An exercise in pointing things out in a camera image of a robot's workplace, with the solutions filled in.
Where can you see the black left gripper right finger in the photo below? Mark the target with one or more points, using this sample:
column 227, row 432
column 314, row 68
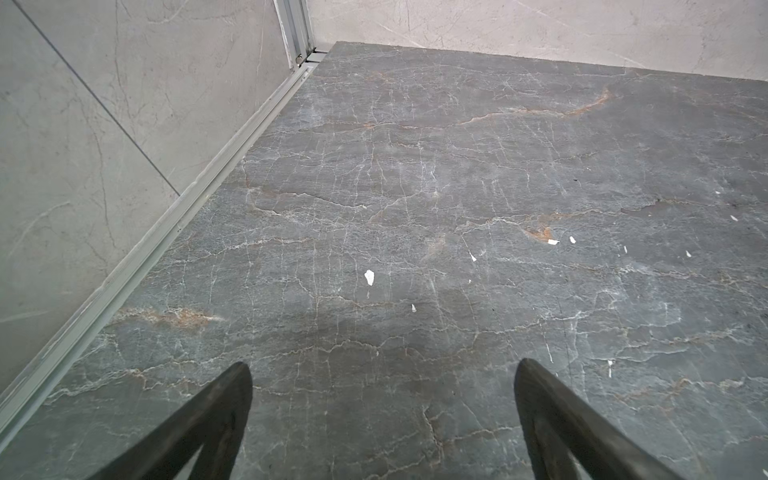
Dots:
column 562, row 432

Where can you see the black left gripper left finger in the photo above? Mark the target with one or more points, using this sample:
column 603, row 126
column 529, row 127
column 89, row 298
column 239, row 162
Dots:
column 209, row 428

